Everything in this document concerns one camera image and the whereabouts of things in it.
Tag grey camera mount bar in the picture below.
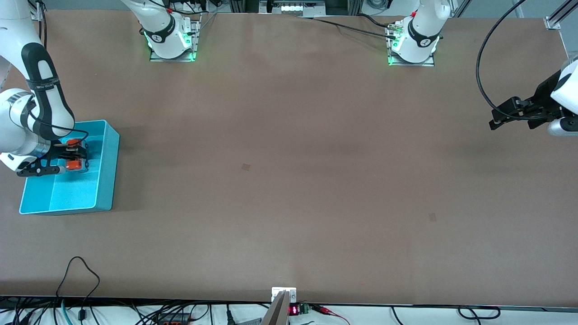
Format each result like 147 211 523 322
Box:
261 291 290 325

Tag short black base cable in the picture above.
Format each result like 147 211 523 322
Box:
356 13 392 29

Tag aluminium frame rack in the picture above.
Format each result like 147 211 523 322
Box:
228 0 364 15

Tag blue plastic box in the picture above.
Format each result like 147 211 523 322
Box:
19 119 121 215

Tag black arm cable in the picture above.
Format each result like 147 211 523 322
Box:
26 106 90 156
475 0 528 120

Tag orange toy bus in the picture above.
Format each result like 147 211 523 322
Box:
63 139 89 172

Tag black looped table cable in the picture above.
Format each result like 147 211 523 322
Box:
56 256 101 322

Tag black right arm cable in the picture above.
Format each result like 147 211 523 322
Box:
26 106 90 156

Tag black coiled floor cable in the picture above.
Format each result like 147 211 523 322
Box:
457 305 502 320

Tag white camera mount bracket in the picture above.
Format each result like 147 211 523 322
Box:
271 287 298 303

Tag long black base cable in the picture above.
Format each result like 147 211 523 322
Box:
298 16 398 40

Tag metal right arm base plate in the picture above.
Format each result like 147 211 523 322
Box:
149 13 202 63

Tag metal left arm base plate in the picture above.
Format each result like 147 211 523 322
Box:
387 22 436 67

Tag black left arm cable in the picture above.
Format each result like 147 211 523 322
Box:
475 0 528 120

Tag black power strip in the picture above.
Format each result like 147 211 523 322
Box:
156 311 194 325

